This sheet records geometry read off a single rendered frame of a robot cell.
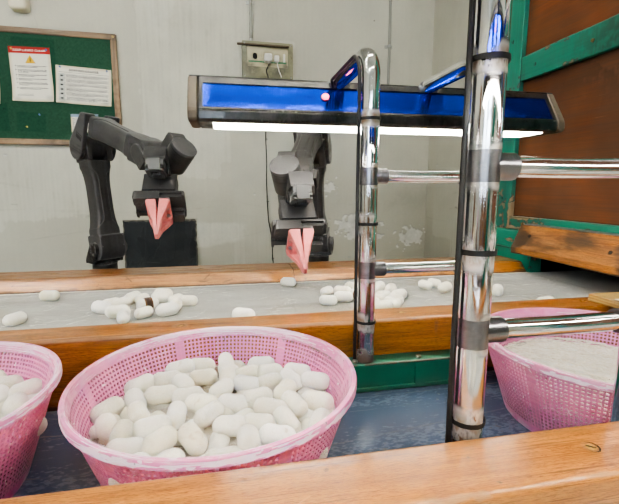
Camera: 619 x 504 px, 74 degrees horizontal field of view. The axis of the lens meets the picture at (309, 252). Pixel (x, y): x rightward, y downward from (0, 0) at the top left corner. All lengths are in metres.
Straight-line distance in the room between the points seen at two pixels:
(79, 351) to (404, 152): 2.74
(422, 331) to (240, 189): 2.28
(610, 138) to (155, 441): 0.94
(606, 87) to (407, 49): 2.28
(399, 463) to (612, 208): 0.79
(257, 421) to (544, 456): 0.22
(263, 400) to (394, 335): 0.25
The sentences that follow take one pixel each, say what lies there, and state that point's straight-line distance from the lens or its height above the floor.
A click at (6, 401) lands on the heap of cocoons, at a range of 0.51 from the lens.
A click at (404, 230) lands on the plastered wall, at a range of 3.10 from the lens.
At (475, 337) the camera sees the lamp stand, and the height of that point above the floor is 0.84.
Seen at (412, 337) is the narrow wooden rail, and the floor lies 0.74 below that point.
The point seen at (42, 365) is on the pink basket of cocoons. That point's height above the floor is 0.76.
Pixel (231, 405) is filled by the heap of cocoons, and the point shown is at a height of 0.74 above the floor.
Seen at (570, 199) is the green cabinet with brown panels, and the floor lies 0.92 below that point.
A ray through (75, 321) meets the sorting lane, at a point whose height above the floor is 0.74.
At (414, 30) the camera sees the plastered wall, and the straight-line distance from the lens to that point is 3.28.
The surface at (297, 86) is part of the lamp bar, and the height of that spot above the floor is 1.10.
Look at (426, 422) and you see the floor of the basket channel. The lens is 0.54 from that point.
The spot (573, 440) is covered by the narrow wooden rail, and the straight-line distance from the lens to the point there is 0.38.
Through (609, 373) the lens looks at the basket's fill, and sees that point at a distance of 0.60.
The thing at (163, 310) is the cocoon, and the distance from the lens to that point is 0.70.
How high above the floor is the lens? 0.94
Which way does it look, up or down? 9 degrees down
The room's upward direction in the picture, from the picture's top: straight up
